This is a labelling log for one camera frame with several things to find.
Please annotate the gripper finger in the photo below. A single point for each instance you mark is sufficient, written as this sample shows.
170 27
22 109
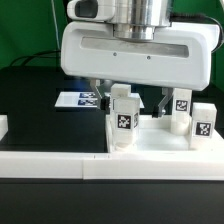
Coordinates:
159 110
99 88

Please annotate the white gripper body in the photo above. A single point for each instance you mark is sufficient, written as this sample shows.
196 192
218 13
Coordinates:
179 56

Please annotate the white square tabletop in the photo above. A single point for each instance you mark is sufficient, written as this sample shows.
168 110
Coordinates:
154 136

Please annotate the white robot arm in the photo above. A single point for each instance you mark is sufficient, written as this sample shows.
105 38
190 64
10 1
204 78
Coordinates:
139 41

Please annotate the white marker plate with tags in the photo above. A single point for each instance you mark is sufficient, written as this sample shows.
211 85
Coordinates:
76 99

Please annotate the white U-shaped obstacle fence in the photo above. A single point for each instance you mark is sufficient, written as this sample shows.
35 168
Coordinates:
184 165

